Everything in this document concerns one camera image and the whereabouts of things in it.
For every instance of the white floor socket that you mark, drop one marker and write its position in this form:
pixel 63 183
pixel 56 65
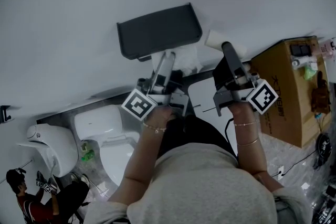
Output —
pixel 281 172

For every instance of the small black wall holder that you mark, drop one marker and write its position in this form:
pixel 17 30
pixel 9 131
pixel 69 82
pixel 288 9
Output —
pixel 5 112

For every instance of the brown cardboard box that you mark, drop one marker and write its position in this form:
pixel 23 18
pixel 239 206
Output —
pixel 286 112

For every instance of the black shelf paper holder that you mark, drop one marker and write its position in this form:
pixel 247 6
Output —
pixel 157 31

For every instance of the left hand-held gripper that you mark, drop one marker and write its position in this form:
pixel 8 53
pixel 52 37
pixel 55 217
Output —
pixel 137 105

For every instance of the green plastic bottle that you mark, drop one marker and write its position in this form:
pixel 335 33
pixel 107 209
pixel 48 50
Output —
pixel 88 156

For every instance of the white round urinal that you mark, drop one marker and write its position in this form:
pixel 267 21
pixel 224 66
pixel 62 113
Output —
pixel 63 147

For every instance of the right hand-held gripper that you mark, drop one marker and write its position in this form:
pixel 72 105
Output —
pixel 262 97

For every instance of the brown toy figure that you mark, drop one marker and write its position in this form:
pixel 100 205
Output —
pixel 320 94

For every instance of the small black case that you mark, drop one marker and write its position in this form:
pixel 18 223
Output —
pixel 300 49

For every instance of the white toilet with tank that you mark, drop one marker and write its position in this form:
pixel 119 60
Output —
pixel 99 120

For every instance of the person's grey sweater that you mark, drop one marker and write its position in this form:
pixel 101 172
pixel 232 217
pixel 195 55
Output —
pixel 210 189

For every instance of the gold bangle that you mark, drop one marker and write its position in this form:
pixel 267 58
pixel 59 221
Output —
pixel 248 143

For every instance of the green crumpled bag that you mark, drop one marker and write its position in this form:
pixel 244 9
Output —
pixel 310 73

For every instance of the thin metal wall rod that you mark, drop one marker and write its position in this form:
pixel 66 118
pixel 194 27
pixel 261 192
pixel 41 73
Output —
pixel 15 171

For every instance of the person's right forearm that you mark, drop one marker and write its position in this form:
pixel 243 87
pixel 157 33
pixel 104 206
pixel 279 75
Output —
pixel 249 157

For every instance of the small green box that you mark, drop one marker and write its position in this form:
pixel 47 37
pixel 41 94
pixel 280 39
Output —
pixel 84 147

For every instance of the small teal object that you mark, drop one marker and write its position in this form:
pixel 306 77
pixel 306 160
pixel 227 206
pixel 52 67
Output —
pixel 319 115

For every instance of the black round disc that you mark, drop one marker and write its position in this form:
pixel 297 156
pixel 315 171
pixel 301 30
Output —
pixel 324 145

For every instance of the small white roll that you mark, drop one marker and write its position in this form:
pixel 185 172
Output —
pixel 302 63

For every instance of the person's left forearm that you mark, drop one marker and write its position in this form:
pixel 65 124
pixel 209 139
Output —
pixel 144 154

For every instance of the person's black trousers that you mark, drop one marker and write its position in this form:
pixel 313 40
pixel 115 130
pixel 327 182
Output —
pixel 199 133

